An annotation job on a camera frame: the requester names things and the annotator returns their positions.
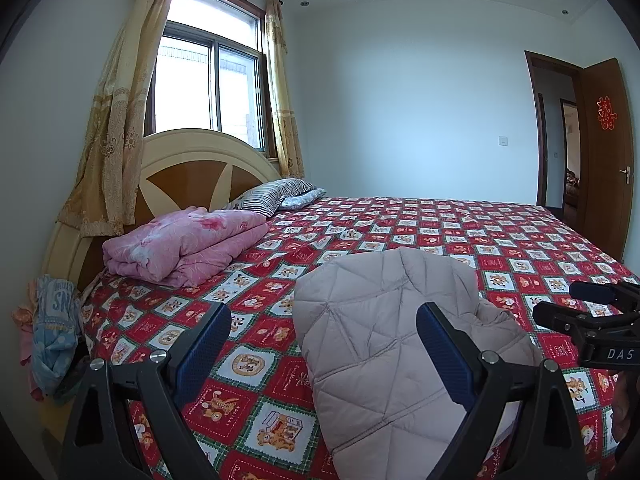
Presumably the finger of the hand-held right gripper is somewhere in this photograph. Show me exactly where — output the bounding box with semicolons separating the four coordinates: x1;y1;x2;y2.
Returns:
569;281;640;306
534;302;640;341

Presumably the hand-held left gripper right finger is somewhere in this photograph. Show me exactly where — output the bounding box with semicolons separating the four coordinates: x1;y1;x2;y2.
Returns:
417;302;586;480

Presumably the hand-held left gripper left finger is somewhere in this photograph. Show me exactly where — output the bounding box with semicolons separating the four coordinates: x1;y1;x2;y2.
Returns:
60;302;232;480

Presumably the pale pink puffer jacket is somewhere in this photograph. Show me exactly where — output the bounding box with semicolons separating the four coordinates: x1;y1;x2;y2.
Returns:
292;247;546;480

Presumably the person's right hand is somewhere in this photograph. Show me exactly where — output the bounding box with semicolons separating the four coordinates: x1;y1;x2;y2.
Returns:
612;372;640;453

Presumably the pink folded quilt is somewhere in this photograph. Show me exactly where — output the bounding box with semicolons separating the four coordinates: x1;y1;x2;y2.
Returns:
102;206;271;288

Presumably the brown wooden door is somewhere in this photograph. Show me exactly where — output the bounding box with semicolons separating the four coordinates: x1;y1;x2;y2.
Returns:
572;57;635;263

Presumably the red patchwork bedspread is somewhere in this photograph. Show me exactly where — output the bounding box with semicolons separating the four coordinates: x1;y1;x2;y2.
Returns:
80;196;640;480

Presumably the blue hanging garment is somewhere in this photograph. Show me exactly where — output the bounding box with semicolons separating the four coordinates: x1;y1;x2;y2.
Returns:
32;274;83;396

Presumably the striped pillow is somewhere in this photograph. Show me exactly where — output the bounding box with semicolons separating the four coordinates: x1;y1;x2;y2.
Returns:
227;178;317;217

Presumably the wooden bed headboard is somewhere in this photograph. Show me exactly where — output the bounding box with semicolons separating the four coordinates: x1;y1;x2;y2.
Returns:
40;128;283;441

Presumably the pink hanging cloth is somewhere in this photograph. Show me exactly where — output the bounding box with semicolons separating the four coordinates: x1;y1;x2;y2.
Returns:
12;280;43;401

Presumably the red paper door decoration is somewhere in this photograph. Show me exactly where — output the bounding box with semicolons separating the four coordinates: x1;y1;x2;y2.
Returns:
596;95;617;131

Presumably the grey patterned pillow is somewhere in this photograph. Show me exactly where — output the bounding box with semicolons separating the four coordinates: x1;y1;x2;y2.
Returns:
277;188;328;212

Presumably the wide yellow curtain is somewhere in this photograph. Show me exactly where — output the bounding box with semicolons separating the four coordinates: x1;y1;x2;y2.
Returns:
55;0;187;238

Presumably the window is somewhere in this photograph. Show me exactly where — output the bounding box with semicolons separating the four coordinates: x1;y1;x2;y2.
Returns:
145;0;276;158

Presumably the dark wooden door frame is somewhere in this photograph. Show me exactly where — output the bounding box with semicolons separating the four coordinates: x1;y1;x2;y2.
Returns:
524;50;583;221

